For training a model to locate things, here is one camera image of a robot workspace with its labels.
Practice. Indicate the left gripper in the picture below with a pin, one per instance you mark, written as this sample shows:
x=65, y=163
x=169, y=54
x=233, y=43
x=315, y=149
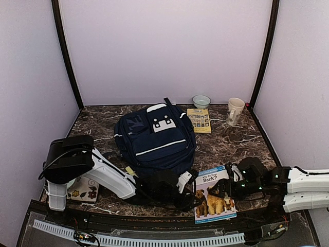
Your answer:
x=187, y=196

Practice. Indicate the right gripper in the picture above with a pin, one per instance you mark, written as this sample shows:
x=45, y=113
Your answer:
x=226, y=189

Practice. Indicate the dog book Why Dogs Bark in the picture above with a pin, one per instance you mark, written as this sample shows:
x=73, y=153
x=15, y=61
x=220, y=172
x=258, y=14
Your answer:
x=215, y=204

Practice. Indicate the navy blue student backpack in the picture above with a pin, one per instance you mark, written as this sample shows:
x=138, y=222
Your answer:
x=160, y=137

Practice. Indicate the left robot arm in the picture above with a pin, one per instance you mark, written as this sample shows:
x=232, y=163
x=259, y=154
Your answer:
x=72, y=157

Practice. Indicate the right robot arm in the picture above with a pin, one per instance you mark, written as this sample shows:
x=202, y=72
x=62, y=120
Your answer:
x=288, y=188

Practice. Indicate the yellow highlighter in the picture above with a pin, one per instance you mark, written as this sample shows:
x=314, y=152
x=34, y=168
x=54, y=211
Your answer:
x=130, y=171

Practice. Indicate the cream ceramic mug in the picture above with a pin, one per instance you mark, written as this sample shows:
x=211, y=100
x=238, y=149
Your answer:
x=235, y=108

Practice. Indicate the yellow picture book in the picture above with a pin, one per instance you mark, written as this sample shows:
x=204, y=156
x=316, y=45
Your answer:
x=200, y=120

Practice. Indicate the floral square plate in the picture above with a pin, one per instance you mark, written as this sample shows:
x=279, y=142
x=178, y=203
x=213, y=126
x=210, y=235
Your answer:
x=84, y=189

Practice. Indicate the small green bowl at back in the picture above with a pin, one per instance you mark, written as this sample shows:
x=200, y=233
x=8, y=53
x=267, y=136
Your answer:
x=201, y=101

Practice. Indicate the green bowl on plate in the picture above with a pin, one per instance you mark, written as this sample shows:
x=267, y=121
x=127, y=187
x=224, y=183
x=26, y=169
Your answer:
x=70, y=183

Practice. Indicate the small circuit board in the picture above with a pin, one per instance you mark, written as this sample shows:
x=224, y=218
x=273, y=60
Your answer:
x=83, y=237

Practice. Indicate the white slotted cable duct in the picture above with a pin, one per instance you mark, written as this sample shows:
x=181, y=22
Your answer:
x=137, y=239

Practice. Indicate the black front rail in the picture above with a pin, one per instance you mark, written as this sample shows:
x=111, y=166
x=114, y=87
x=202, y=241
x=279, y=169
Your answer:
x=107, y=213

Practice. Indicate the right black frame post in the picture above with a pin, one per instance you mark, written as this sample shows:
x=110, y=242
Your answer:
x=266, y=52

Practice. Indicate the black frame post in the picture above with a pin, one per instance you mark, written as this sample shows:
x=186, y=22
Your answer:
x=266, y=52
x=65, y=53

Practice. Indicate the left black frame post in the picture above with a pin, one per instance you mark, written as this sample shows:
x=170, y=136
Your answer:
x=65, y=53

